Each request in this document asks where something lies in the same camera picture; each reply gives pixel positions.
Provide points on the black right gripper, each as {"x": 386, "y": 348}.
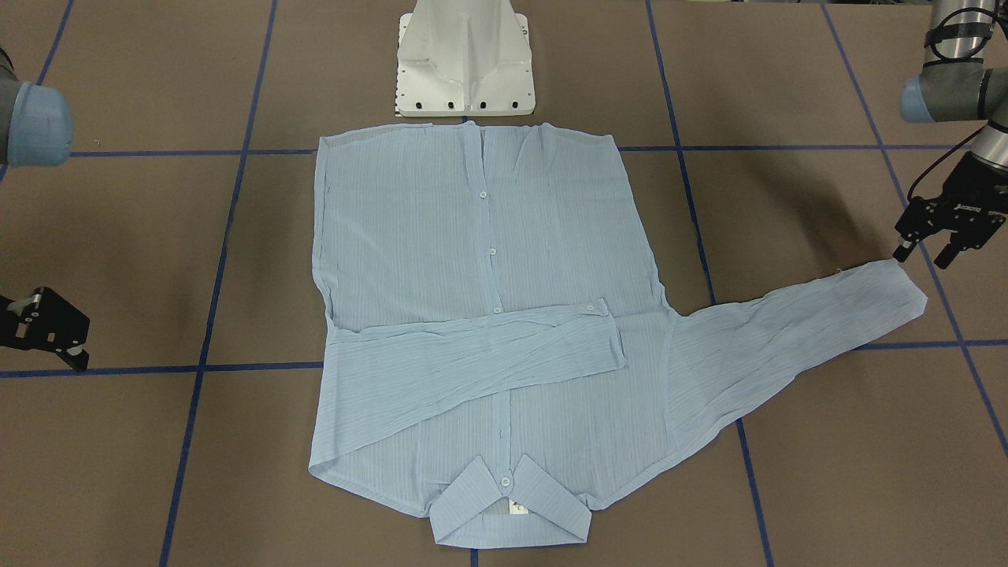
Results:
{"x": 49, "y": 320}

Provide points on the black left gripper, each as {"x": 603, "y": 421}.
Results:
{"x": 968, "y": 189}

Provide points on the light blue button-up shirt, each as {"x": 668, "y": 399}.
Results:
{"x": 501, "y": 358}

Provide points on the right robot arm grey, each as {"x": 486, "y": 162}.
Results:
{"x": 36, "y": 130}

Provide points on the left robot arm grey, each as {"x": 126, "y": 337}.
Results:
{"x": 955, "y": 85}

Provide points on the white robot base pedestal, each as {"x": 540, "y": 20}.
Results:
{"x": 464, "y": 59}

